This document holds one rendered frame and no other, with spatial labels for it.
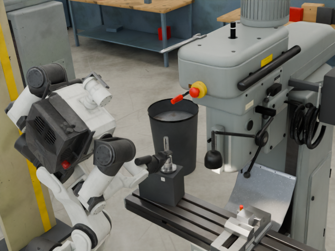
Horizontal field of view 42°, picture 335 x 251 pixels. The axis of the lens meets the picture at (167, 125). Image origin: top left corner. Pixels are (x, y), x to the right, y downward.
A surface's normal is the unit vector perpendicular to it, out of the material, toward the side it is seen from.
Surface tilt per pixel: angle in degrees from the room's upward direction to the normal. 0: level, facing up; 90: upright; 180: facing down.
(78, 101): 34
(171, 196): 90
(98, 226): 60
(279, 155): 90
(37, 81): 75
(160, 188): 90
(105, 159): 68
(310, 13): 90
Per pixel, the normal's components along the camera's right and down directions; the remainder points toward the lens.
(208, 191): -0.07, -0.88
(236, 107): -0.63, 0.41
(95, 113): 0.44, -0.63
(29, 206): 0.77, 0.26
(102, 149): -0.51, 0.07
